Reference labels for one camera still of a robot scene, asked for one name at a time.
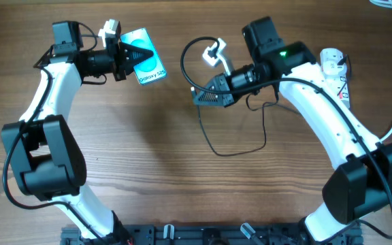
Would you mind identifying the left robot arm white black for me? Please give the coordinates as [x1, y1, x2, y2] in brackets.
[1, 19, 154, 244]

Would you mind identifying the white USB charger adapter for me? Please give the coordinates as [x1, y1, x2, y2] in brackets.
[321, 60, 347, 78]

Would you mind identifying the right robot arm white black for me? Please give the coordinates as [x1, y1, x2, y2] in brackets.
[191, 17, 392, 244]

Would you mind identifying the black USB charging cable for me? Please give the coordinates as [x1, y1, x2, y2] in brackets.
[190, 53, 353, 157]

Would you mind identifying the turquoise screen smartphone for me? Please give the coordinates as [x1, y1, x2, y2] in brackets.
[120, 28, 167, 85]

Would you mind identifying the white power strip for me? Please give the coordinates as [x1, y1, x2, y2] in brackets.
[320, 48, 350, 109]

